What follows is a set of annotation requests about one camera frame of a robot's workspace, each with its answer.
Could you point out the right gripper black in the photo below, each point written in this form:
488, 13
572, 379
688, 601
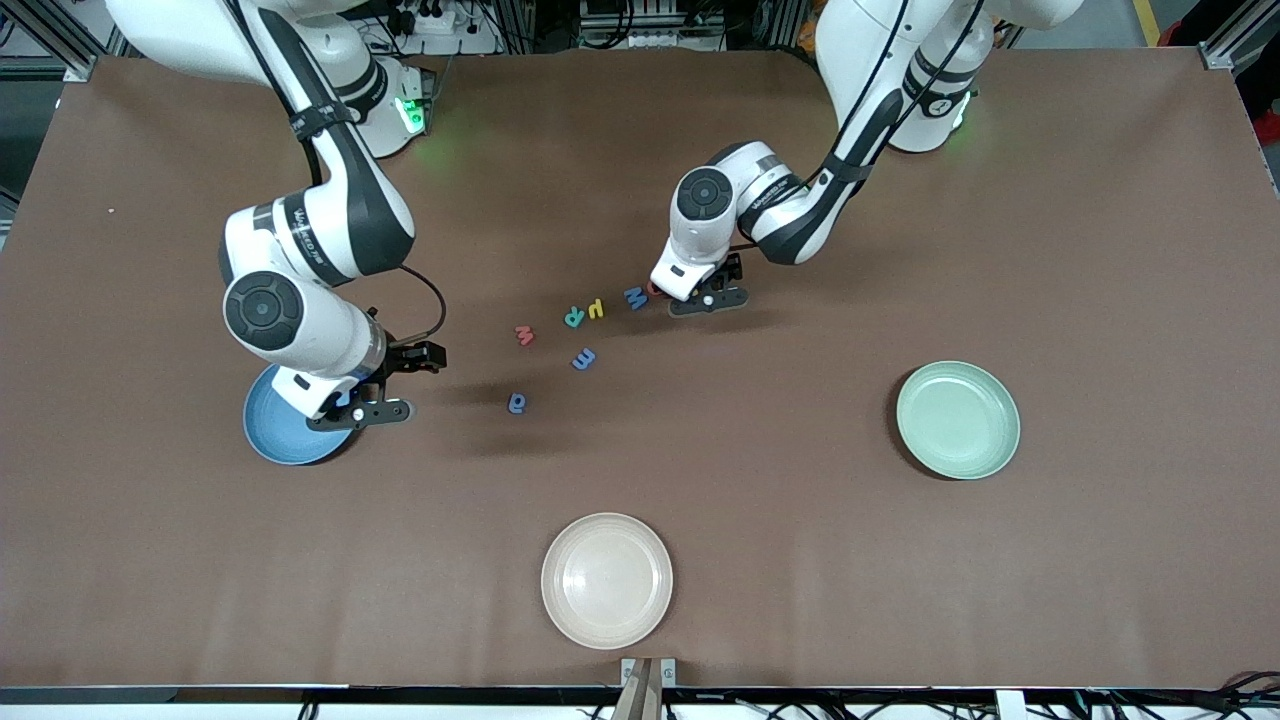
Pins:
405, 358

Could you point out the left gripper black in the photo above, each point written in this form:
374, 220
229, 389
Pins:
729, 269

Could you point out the blue capital letter M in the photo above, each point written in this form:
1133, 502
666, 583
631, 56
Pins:
636, 298

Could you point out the teal letter R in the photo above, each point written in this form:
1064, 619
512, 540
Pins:
574, 319

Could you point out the blue letter a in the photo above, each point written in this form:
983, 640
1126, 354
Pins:
519, 408

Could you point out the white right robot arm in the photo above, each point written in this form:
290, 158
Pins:
350, 200

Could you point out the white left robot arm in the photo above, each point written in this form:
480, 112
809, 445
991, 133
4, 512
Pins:
790, 215

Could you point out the blue plate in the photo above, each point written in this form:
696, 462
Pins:
280, 440

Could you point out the blue lowercase letter m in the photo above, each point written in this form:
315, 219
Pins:
584, 359

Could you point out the red letter w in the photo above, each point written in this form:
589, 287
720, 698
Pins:
524, 336

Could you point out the brown table cover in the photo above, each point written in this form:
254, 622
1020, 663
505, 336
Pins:
760, 480

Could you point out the black equipment rack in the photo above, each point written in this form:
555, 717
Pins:
650, 15

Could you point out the orange snack packets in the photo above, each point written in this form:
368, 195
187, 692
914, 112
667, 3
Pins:
808, 38

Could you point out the light green plate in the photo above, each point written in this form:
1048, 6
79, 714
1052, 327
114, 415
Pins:
955, 420

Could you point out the beige plate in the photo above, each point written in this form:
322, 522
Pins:
607, 580

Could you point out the white power strip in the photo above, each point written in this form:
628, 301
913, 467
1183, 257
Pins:
440, 25

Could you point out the tan mounting pole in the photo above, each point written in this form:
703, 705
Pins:
640, 700

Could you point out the metal bracket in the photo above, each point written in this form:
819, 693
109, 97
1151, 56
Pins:
627, 670

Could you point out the aluminium frame profile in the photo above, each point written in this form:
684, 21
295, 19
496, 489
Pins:
80, 65
1220, 55

